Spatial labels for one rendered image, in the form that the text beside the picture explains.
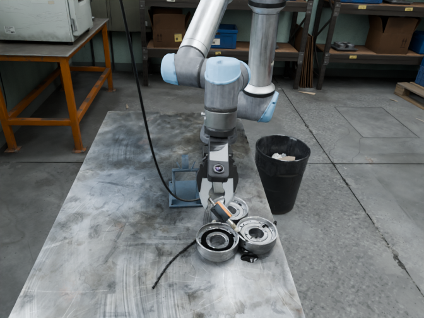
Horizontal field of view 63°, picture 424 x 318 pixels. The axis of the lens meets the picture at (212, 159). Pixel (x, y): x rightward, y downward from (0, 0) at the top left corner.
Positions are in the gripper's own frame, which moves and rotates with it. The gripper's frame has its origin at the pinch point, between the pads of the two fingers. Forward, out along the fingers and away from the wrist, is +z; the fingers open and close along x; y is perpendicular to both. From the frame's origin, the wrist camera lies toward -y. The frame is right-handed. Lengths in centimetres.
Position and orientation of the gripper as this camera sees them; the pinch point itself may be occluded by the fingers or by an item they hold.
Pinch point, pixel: (216, 206)
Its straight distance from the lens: 87.2
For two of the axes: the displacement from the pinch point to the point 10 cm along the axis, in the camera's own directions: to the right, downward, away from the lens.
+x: -10.0, -0.2, -0.7
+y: -0.6, -4.0, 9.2
